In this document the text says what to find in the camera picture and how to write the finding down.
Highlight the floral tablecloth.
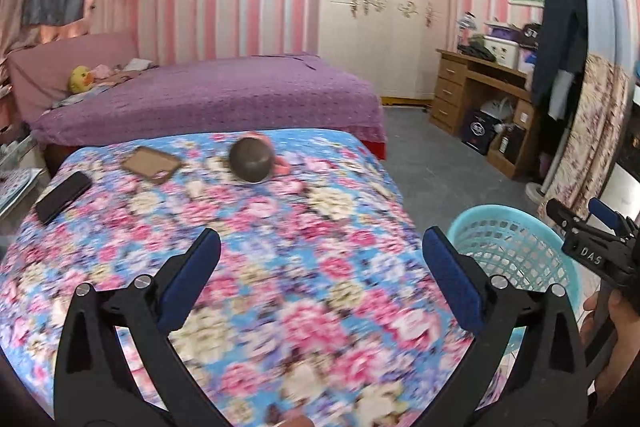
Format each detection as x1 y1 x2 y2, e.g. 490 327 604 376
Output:
0 128 481 427

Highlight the dark hanging jacket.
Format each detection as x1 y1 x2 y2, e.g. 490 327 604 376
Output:
531 0 590 108

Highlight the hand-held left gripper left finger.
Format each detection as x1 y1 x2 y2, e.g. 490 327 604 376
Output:
54 228 238 427

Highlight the pink covered headboard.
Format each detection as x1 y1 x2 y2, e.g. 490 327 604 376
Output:
6 32 141 122

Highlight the purple dotted bed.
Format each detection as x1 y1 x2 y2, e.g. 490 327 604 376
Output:
30 52 388 158

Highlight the pile of clothes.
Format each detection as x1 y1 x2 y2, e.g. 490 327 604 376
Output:
112 58 156 80

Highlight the teal plastic basket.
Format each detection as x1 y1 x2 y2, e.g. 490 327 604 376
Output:
446 205 583 373

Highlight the black printed bag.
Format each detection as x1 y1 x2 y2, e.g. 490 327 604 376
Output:
517 23 541 50

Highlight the steel bowl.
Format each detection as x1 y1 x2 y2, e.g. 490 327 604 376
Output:
229 135 275 184

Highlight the desk lamp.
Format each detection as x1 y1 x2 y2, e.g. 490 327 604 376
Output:
457 12 478 50

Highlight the white wardrobe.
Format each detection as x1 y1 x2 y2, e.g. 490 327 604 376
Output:
317 0 453 100

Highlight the wooden desk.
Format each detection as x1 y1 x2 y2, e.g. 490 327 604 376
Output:
429 48 543 180

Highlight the black phone case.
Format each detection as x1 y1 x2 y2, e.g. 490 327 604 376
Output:
34 171 93 225

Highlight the brown rectangular tray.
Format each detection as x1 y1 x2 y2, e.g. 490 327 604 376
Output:
121 146 183 185

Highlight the floral mattress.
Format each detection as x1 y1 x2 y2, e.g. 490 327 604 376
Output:
562 52 636 212

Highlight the dark cloth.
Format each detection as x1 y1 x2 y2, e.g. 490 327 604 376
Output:
462 42 496 62

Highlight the dotted cushion chair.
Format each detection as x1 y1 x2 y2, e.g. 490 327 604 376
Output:
0 167 43 212

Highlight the yellow duck plush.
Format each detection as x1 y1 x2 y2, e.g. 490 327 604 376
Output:
69 65 95 95

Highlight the black box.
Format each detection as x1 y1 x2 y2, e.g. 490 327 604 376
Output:
460 107 501 156

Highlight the white storage box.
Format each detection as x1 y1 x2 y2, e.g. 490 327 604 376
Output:
482 34 523 68

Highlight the purple box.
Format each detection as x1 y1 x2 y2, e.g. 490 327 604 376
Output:
485 23 526 38

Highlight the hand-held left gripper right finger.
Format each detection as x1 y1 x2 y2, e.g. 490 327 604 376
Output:
422 226 598 427

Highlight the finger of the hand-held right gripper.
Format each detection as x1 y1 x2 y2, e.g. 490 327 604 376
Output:
546 199 588 235
587 198 636 238

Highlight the person's right hand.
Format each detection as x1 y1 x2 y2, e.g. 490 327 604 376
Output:
580 289 640 408

